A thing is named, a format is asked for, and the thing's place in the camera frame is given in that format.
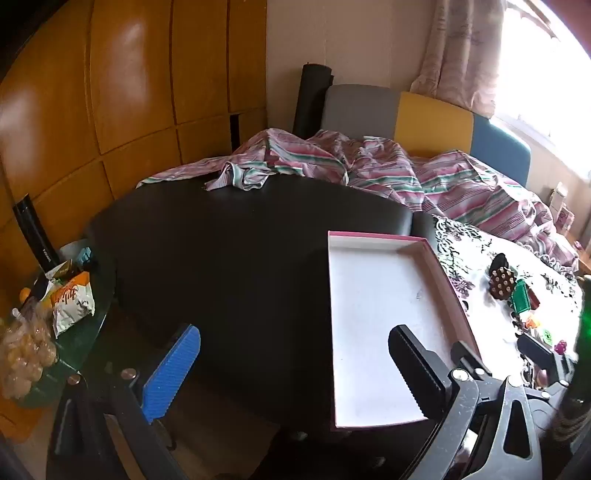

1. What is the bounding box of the beige patterned curtain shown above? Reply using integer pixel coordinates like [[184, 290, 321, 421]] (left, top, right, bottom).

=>
[[410, 0, 504, 118]]

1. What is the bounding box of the white cardboard box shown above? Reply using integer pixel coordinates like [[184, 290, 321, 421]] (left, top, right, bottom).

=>
[[549, 182, 571, 217]]

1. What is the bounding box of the black tube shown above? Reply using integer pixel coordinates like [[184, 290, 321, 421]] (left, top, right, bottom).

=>
[[13, 194, 58, 273]]

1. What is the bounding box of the pink striped blanket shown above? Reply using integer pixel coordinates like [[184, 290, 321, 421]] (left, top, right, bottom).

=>
[[136, 128, 580, 273]]

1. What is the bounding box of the white floral tablecloth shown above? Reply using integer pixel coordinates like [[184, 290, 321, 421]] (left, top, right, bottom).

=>
[[431, 215, 585, 393]]

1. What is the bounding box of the wooden wardrobe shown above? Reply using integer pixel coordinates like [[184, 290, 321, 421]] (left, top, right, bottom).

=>
[[0, 0, 269, 296]]

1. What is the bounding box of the black rolled mat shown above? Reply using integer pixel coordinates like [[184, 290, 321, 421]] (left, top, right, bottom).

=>
[[293, 64, 334, 139]]

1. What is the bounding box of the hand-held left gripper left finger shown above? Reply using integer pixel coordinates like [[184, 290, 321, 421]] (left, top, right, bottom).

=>
[[46, 323, 201, 480]]

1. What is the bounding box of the white box with pink rim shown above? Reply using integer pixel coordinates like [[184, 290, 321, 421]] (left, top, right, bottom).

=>
[[327, 231, 483, 432]]

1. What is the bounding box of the bag of round yellow fruit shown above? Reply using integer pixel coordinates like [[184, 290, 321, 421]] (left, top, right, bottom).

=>
[[0, 305, 58, 400]]

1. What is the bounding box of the window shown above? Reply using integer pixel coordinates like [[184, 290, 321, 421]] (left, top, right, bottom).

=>
[[494, 0, 591, 144]]

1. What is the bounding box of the green ribbed plastic plunger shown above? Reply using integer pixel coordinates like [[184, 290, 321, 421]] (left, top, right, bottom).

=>
[[510, 281, 531, 315]]

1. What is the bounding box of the brown massage comb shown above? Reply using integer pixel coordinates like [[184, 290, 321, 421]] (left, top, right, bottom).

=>
[[488, 253, 515, 301]]

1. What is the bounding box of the grey yellow blue headboard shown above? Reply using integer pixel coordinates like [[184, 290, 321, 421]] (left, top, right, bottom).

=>
[[321, 84, 532, 188]]

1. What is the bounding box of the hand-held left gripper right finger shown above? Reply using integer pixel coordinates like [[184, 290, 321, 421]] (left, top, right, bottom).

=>
[[388, 324, 555, 480]]

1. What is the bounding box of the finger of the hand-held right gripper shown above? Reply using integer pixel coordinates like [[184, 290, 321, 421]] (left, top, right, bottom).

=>
[[516, 332, 575, 386]]

